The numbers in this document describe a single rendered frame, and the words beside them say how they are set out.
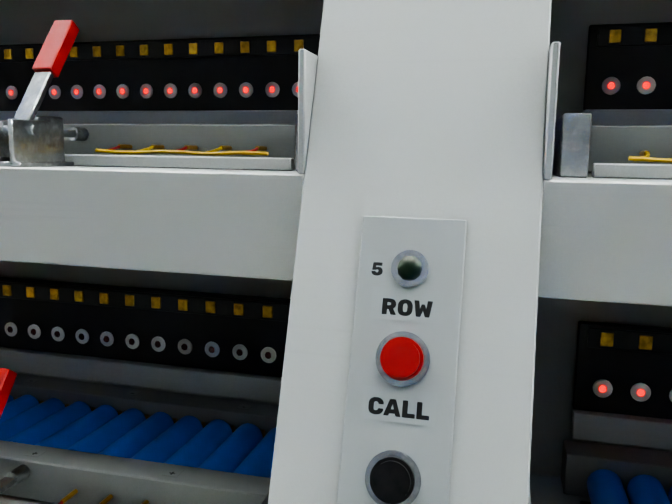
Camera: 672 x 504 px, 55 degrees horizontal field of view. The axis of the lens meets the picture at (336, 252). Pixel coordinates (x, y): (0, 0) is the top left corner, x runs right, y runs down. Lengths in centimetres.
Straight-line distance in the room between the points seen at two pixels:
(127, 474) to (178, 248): 13
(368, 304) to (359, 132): 7
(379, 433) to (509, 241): 9
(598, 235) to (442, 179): 6
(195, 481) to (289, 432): 10
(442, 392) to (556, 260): 7
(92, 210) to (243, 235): 7
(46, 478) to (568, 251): 29
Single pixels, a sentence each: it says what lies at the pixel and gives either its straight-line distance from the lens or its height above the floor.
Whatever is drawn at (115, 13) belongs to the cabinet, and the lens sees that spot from 62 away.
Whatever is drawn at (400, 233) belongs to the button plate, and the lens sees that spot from 25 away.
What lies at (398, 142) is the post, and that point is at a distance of 26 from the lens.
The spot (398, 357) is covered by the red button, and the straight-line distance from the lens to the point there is 24.
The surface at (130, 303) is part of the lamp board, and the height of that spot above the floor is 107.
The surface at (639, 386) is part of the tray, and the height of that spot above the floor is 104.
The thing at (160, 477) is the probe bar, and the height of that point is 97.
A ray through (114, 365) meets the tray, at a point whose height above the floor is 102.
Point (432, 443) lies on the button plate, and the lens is 24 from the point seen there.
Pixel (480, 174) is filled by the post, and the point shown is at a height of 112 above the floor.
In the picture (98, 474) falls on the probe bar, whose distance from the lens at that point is 37.
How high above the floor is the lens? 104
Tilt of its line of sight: 10 degrees up
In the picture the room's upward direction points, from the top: 6 degrees clockwise
